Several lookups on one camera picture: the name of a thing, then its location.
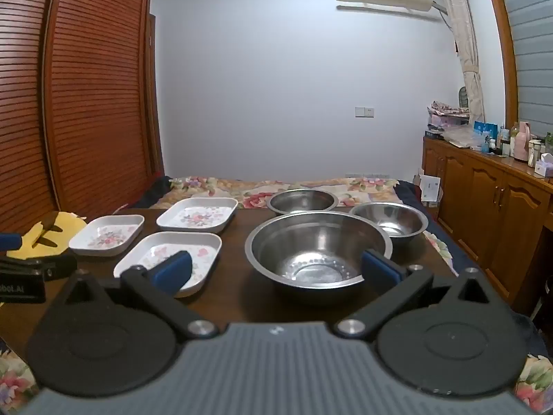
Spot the white cardboard box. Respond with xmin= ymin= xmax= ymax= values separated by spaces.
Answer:
xmin=419 ymin=173 xmax=442 ymax=207

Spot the yellow cloth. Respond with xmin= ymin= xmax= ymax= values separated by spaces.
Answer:
xmin=6 ymin=210 xmax=88 ymax=261

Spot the pink thermos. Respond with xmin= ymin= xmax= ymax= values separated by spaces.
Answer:
xmin=513 ymin=121 xmax=532 ymax=163

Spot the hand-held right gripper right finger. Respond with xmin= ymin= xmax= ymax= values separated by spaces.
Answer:
xmin=332 ymin=250 xmax=498 ymax=341

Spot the blue box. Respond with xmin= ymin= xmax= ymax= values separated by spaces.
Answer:
xmin=473 ymin=120 xmax=499 ymax=153

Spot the wooden cabinet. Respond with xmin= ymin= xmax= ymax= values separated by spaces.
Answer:
xmin=422 ymin=136 xmax=553 ymax=314

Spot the wooden window frame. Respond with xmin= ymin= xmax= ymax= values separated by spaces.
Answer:
xmin=479 ymin=0 xmax=519 ymax=129

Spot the large steel bowl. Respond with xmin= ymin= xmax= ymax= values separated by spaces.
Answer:
xmin=244 ymin=211 xmax=394 ymax=291

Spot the clear plastic bag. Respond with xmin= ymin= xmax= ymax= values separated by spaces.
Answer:
xmin=442 ymin=125 xmax=481 ymax=150

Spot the small steel bowl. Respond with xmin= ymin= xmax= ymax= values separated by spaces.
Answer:
xmin=266 ymin=189 xmax=339 ymax=217

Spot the brown louvered wardrobe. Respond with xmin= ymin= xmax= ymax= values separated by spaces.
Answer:
xmin=0 ymin=0 xmax=166 ymax=235

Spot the beige curtain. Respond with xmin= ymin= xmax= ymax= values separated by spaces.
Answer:
xmin=433 ymin=0 xmax=487 ymax=124

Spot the pile of folded cloths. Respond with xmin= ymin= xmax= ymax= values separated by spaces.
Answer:
xmin=426 ymin=100 xmax=471 ymax=134

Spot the floral blanket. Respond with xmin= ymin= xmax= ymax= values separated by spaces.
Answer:
xmin=0 ymin=176 xmax=553 ymax=413

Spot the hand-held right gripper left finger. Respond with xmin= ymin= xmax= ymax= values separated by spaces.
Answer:
xmin=54 ymin=251 xmax=219 ymax=341

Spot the dark blue blanket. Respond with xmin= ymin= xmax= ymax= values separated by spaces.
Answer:
xmin=394 ymin=179 xmax=481 ymax=278

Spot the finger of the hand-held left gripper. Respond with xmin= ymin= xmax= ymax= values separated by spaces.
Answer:
xmin=0 ymin=232 xmax=23 ymax=252
xmin=0 ymin=253 xmax=78 ymax=282

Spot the grey window blind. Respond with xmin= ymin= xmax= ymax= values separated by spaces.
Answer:
xmin=495 ymin=0 xmax=553 ymax=140

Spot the white floral rectangular plate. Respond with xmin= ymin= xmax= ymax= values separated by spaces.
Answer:
xmin=113 ymin=232 xmax=223 ymax=298
xmin=156 ymin=197 xmax=239 ymax=233
xmin=68 ymin=215 xmax=145 ymax=257

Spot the dark cloth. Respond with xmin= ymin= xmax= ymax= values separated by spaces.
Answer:
xmin=129 ymin=175 xmax=174 ymax=211

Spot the medium steel bowl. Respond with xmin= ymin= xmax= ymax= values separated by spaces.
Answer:
xmin=348 ymin=202 xmax=429 ymax=250

